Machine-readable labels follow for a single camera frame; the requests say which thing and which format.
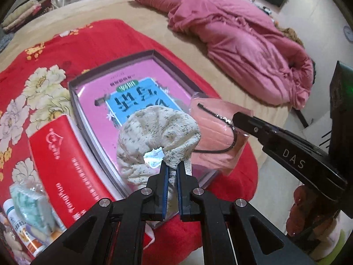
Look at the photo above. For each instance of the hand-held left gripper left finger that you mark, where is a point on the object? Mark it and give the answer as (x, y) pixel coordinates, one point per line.
(165, 187)

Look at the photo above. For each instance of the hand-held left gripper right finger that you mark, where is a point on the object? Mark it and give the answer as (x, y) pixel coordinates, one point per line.
(180, 190)

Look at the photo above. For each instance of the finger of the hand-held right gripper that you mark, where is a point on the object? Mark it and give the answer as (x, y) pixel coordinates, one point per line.
(253, 127)

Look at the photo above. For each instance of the pink face mask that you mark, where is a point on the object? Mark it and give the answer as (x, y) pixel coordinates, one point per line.
(217, 143)

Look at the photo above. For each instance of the white floral scrunchie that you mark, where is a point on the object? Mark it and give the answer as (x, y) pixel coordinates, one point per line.
(154, 124)

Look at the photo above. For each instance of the green patterned tissue pack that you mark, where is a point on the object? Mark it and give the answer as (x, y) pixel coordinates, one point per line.
(33, 207)

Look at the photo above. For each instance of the dark shallow box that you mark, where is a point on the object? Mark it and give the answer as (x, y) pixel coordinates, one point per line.
(72, 88)

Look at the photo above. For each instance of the clear bag with beige puff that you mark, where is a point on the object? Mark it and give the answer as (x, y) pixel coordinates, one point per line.
(11, 243)

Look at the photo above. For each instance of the person's right hand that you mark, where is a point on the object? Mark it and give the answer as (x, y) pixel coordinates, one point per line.
(297, 220)

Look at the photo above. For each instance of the pink quilt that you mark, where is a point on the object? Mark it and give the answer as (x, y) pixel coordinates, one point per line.
(234, 41)

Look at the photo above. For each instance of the brown patterned cloth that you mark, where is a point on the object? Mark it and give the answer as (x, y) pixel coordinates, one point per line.
(291, 34)

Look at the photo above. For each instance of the red tissue box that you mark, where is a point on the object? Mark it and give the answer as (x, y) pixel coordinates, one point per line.
(60, 154)

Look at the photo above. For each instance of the cluttered tv stand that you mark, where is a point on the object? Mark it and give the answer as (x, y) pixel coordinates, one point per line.
(266, 9)

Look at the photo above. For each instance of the white supplement bottle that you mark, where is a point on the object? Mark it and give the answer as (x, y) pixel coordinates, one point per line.
(13, 211)

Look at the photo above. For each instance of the red floral blanket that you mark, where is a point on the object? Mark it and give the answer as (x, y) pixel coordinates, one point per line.
(91, 38)

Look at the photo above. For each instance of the beige bed sheet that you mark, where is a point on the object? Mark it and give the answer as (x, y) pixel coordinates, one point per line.
(96, 11)

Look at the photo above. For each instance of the stack of folded clothes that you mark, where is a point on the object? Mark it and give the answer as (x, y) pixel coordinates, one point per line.
(24, 11)

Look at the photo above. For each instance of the round wall clock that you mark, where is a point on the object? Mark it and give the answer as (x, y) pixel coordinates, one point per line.
(349, 33)

